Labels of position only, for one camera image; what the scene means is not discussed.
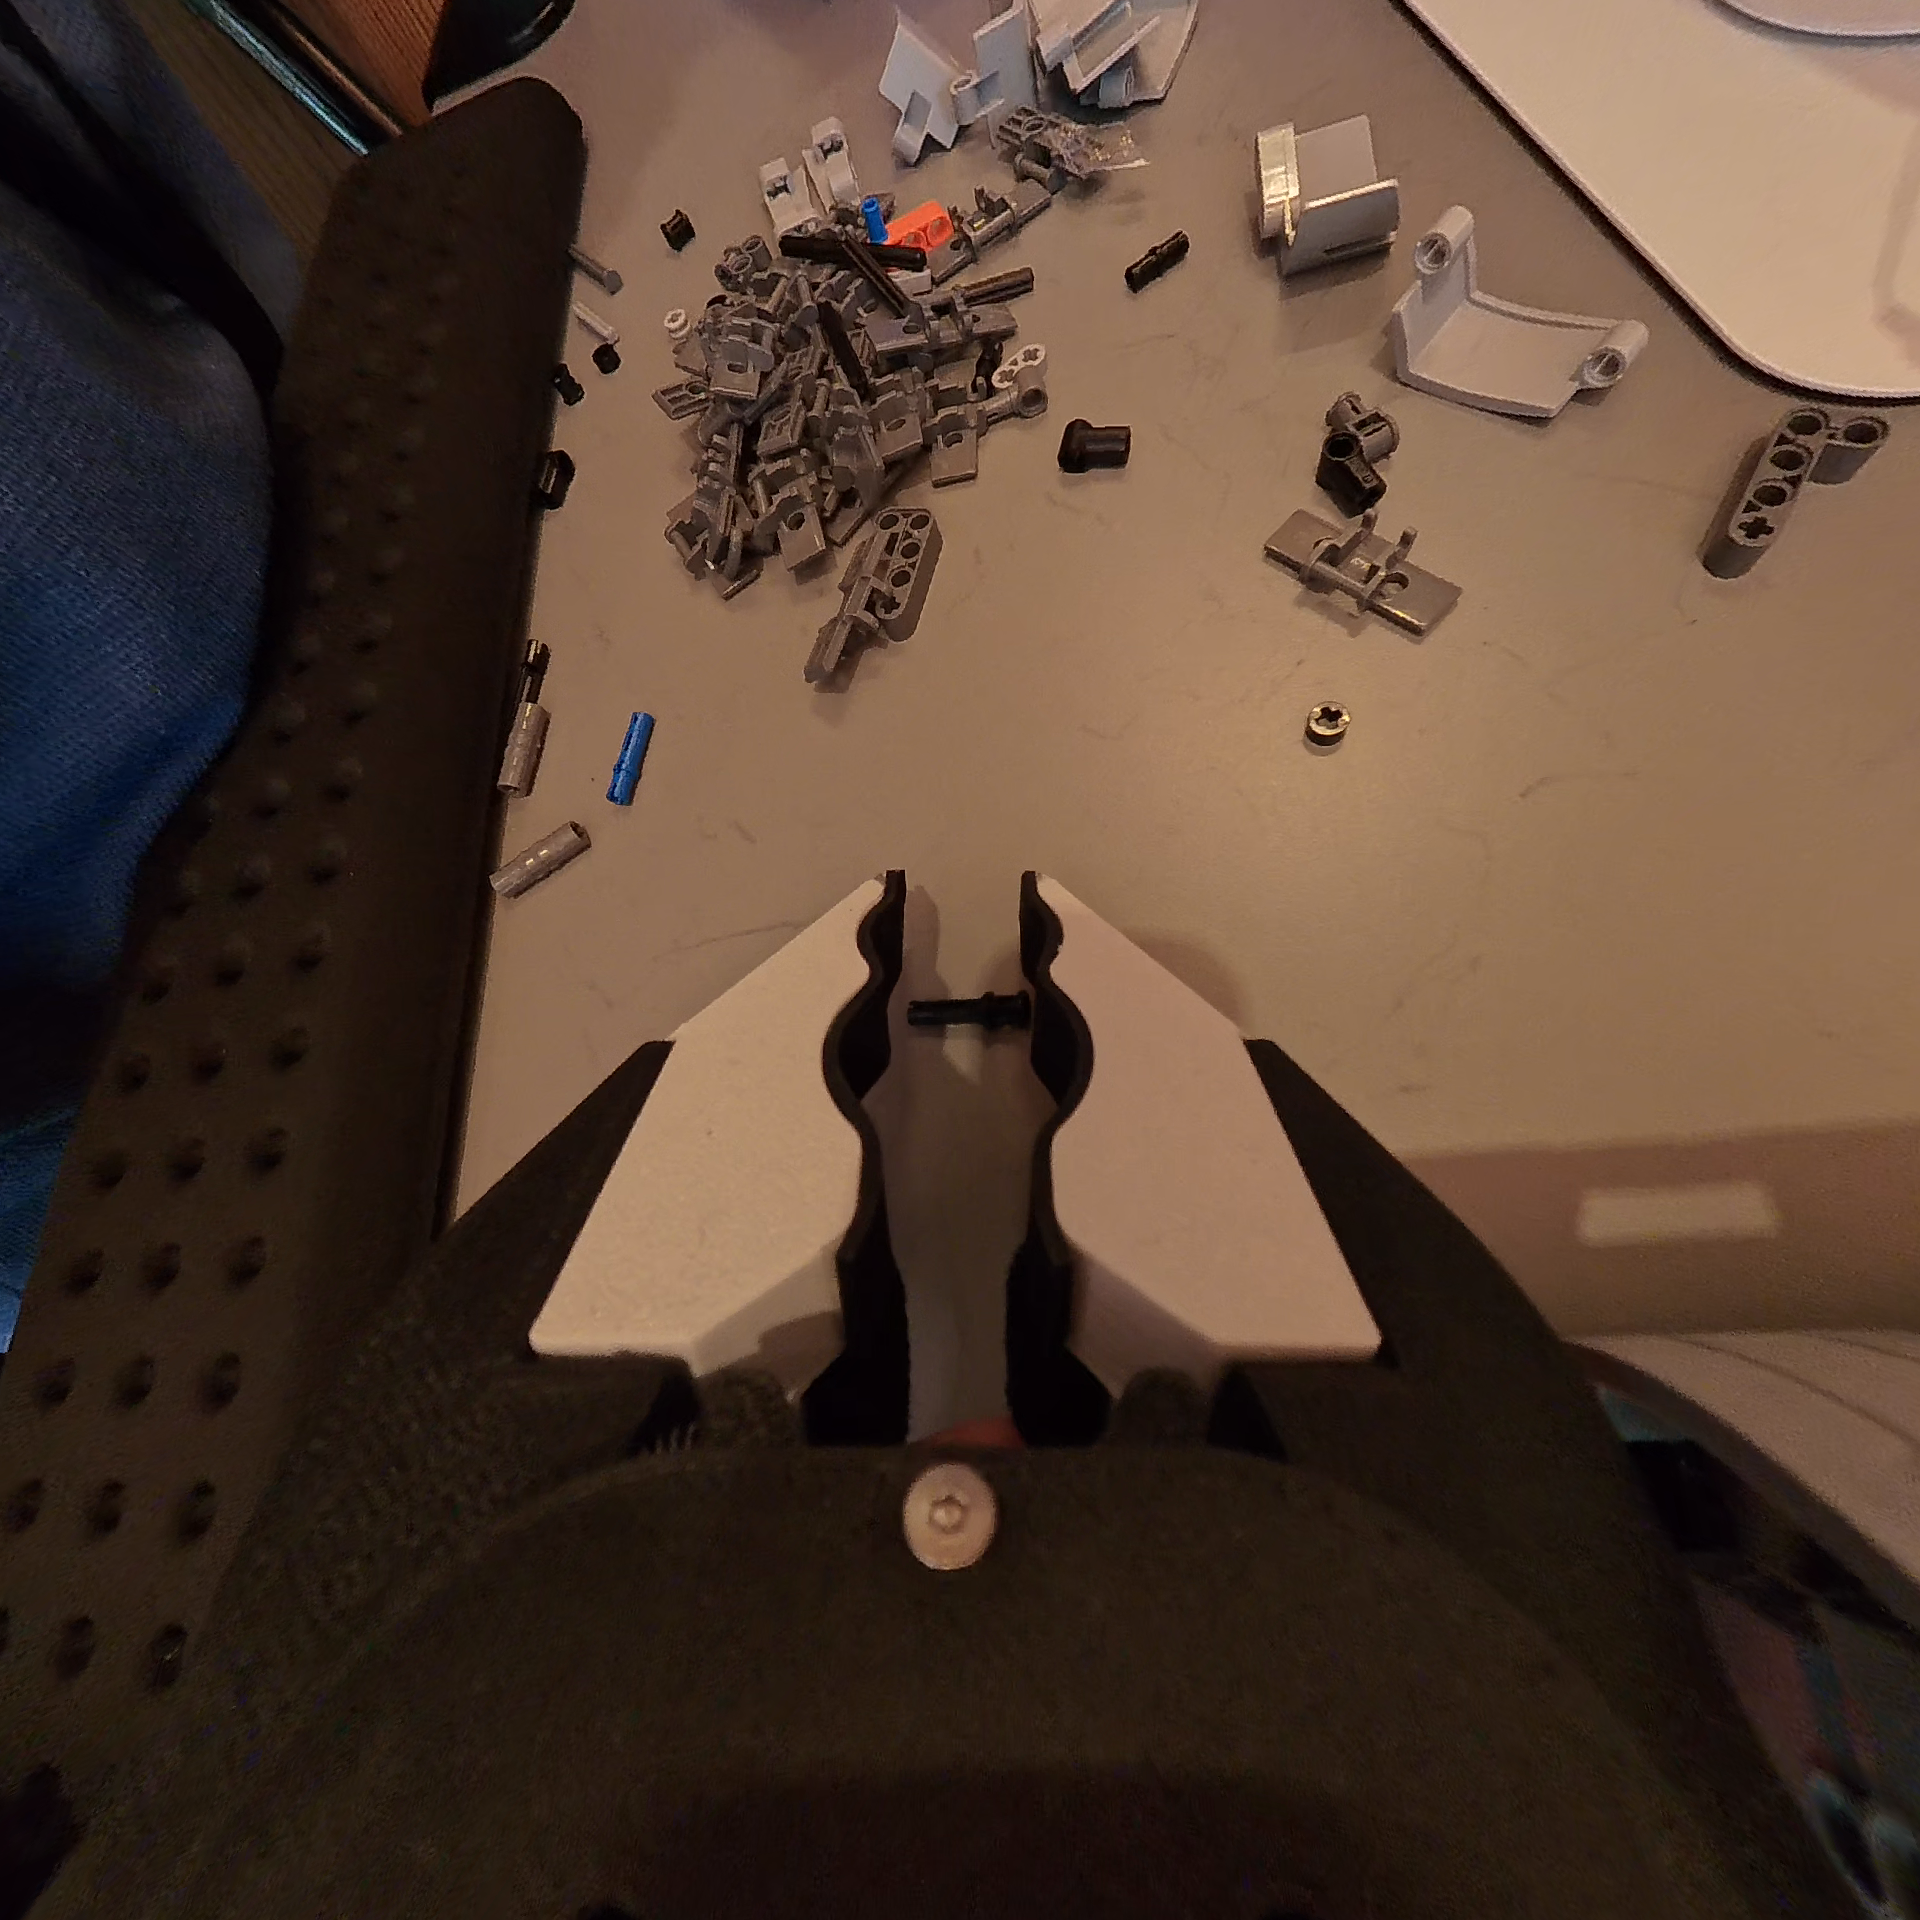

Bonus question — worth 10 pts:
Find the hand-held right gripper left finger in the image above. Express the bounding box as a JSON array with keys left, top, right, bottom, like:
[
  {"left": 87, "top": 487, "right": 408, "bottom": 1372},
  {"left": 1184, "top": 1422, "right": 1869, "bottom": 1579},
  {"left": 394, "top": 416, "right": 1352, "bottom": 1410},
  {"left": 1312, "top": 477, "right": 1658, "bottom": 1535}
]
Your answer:
[{"left": 531, "top": 867, "right": 914, "bottom": 1449}]

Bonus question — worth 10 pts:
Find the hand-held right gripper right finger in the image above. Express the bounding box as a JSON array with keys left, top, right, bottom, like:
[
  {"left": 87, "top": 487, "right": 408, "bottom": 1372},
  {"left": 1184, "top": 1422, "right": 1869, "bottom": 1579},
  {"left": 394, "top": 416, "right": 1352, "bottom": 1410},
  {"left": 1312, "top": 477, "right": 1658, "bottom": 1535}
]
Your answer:
[{"left": 1005, "top": 867, "right": 1385, "bottom": 1449}]

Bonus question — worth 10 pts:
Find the grey tube connector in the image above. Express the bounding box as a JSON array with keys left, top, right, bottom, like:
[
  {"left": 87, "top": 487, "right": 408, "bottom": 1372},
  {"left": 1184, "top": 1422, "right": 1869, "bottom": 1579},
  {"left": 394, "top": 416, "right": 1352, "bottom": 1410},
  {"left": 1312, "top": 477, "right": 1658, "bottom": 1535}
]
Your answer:
[{"left": 490, "top": 822, "right": 593, "bottom": 899}]

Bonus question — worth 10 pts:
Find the grey tube with black axle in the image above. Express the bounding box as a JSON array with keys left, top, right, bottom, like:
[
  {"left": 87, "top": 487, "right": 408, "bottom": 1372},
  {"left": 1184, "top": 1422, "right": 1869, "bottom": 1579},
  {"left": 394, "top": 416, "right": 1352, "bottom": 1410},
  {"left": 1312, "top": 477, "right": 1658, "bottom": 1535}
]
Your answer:
[{"left": 499, "top": 640, "right": 554, "bottom": 800}]

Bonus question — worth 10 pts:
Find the black dimpled foam pad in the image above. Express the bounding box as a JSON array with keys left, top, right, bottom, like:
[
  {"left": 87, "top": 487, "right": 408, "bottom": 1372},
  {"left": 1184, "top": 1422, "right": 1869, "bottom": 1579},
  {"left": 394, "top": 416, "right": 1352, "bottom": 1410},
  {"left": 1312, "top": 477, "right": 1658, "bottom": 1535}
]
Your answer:
[{"left": 0, "top": 78, "right": 593, "bottom": 1920}]

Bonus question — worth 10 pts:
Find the grey perforated beam assembly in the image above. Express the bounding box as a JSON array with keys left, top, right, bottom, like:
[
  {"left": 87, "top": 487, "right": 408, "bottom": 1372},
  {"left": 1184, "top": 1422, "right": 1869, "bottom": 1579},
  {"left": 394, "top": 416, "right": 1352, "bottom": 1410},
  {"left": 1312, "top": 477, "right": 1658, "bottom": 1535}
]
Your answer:
[{"left": 803, "top": 506, "right": 945, "bottom": 690}]

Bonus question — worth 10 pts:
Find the black and grey connector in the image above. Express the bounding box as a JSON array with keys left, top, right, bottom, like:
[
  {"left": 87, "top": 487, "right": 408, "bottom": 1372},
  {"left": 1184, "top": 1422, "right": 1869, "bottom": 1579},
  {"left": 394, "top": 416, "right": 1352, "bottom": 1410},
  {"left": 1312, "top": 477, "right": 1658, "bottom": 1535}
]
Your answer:
[{"left": 1315, "top": 392, "right": 1399, "bottom": 517}]

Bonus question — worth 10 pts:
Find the pile of grey clip plates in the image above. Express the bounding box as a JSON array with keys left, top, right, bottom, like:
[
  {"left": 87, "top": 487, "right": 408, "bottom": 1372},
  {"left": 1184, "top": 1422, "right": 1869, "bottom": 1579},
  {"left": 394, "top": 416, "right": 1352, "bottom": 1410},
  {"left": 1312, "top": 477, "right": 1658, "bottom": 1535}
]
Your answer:
[{"left": 652, "top": 229, "right": 1049, "bottom": 603}]

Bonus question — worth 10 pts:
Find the person's leg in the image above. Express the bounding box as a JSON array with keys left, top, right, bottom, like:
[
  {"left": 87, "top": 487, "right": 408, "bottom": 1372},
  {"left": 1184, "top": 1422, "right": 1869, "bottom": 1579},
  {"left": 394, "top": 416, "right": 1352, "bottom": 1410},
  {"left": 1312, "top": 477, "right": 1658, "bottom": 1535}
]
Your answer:
[{"left": 0, "top": 0, "right": 289, "bottom": 1292}]

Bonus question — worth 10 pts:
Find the pale curved panel with pins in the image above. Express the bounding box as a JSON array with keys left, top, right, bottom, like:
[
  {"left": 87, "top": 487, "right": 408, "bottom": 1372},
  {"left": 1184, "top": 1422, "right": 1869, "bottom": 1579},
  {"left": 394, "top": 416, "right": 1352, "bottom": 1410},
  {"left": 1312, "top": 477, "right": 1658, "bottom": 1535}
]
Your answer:
[{"left": 1383, "top": 207, "right": 1651, "bottom": 419}]

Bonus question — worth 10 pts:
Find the grey angled holed beam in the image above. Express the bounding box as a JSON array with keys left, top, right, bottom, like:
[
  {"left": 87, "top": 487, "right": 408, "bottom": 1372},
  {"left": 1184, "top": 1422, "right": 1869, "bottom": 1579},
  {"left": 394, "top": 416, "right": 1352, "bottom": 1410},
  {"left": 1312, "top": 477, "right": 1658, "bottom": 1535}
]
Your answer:
[{"left": 1699, "top": 407, "right": 1893, "bottom": 575}]

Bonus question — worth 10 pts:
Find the pale grey angled panel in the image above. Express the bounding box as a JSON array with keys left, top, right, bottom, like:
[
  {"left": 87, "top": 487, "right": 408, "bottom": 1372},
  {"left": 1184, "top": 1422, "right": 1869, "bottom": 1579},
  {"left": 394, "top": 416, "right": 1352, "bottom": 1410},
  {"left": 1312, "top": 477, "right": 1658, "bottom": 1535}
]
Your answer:
[{"left": 1253, "top": 120, "right": 1399, "bottom": 277}]

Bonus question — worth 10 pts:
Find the dark grey holed connector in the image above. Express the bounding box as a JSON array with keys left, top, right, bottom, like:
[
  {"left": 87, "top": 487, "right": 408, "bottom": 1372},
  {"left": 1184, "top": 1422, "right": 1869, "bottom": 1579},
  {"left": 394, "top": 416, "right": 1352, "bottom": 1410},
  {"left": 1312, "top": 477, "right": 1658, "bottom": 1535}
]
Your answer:
[{"left": 992, "top": 102, "right": 1082, "bottom": 189}]

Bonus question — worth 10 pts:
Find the white rounded tray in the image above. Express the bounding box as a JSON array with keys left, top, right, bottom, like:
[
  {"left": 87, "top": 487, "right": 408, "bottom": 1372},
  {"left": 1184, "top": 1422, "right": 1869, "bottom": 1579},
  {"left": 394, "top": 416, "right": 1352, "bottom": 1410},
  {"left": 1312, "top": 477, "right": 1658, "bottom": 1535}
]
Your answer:
[{"left": 1399, "top": 0, "right": 1920, "bottom": 402}]

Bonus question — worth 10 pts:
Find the heap of pale blue panels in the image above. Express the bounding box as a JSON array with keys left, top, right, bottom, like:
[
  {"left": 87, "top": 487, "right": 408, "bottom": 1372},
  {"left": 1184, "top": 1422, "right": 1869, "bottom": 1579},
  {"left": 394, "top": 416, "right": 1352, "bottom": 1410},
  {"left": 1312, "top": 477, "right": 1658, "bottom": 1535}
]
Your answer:
[{"left": 873, "top": 0, "right": 1201, "bottom": 166}]

